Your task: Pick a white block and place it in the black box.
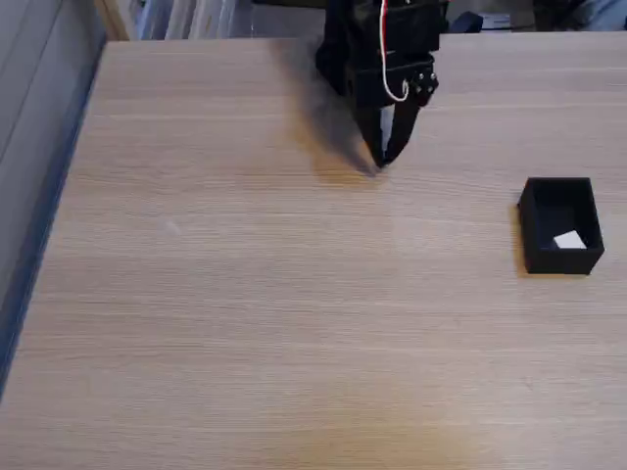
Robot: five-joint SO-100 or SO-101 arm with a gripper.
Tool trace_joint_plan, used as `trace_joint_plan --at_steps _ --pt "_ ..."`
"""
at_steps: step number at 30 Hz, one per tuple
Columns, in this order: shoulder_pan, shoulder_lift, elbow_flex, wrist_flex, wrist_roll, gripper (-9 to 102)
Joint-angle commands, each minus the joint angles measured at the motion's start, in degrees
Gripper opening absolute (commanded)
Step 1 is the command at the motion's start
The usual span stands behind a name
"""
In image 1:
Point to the pale hanging fabric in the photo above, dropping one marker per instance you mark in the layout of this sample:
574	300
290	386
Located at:
206	19

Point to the light wooden frame post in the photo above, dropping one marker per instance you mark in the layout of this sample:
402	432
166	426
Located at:
115	19

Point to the dark blue bag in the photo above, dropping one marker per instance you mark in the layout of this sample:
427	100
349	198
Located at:
467	22

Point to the white block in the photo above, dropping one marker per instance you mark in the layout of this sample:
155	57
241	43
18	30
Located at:
569	241

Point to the white labelled packet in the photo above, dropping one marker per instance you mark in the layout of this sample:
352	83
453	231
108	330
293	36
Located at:
497	21

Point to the black open box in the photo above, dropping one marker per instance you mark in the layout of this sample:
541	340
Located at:
563	262

